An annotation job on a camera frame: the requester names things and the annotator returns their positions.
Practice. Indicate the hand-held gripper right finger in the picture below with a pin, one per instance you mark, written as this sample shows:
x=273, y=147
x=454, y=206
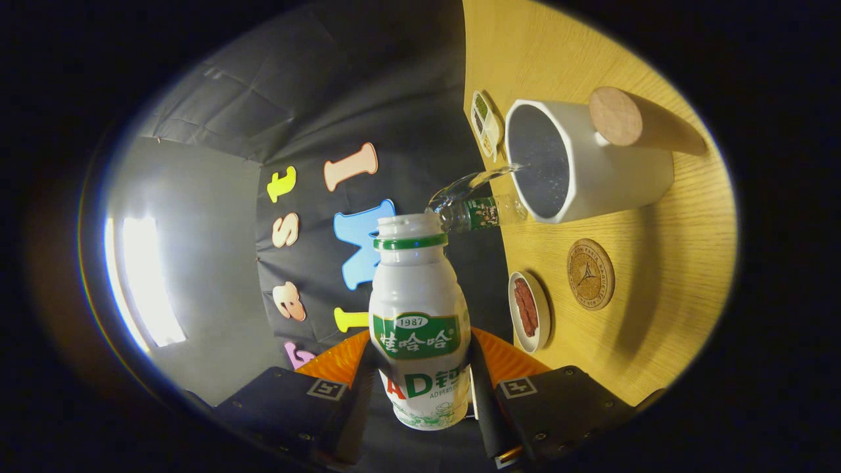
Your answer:
x=483, y=407

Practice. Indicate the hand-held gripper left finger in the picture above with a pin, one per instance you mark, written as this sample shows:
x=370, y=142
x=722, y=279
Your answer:
x=358, y=414

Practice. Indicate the white juice bottle green label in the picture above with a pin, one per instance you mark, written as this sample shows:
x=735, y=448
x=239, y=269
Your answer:
x=417, y=289

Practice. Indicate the round cork coaster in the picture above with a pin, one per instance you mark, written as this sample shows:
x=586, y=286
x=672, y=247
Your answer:
x=591, y=276

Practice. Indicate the clear plastic water bottle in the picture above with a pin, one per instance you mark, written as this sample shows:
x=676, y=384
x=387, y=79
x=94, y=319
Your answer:
x=483, y=213

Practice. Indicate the red sausage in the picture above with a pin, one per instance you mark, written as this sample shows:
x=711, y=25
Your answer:
x=532, y=315
x=520, y=302

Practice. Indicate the round white plate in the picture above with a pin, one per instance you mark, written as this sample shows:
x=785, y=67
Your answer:
x=545, y=309

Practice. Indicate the wooden table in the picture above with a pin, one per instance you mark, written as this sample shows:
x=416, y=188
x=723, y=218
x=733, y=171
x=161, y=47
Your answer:
x=670, y=263

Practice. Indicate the ceiling light panel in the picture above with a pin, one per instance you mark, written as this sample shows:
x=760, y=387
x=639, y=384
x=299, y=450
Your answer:
x=144, y=282

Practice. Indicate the pile of pale beans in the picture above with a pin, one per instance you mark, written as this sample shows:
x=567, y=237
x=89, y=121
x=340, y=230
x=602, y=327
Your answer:
x=487, y=143

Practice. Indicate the pile of dark beans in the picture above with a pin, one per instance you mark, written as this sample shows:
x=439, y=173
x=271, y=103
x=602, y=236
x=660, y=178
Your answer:
x=479, y=126

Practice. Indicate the white divided snack dish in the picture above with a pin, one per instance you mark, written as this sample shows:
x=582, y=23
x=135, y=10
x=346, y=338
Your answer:
x=496, y=125

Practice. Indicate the pile of green beans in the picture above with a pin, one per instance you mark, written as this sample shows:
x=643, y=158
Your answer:
x=481, y=106

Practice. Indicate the black backdrop cloth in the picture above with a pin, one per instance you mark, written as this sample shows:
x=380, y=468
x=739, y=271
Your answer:
x=341, y=85

